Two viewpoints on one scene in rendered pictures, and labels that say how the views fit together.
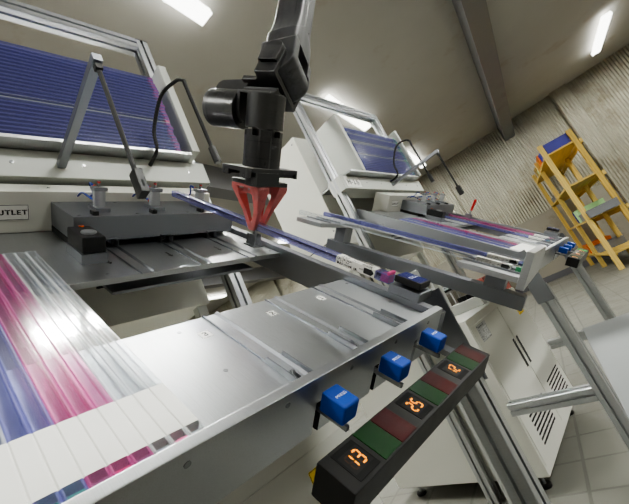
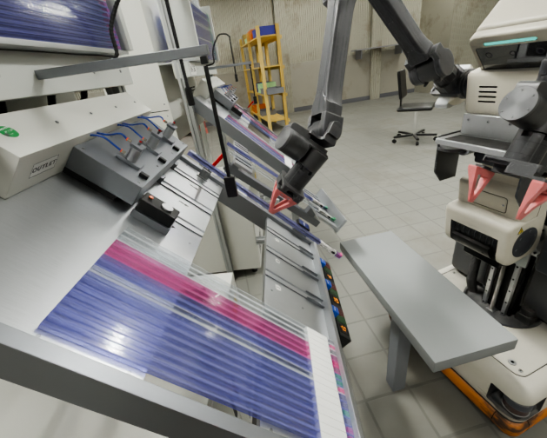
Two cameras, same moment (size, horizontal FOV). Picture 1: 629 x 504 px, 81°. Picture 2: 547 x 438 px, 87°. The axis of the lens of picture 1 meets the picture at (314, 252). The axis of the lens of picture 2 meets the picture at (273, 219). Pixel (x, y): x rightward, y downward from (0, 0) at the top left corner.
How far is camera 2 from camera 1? 0.73 m
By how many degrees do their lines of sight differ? 54
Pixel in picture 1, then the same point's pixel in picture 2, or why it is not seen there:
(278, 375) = (312, 303)
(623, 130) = (296, 35)
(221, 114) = (294, 154)
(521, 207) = (225, 61)
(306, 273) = (241, 206)
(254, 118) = (314, 168)
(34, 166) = (19, 80)
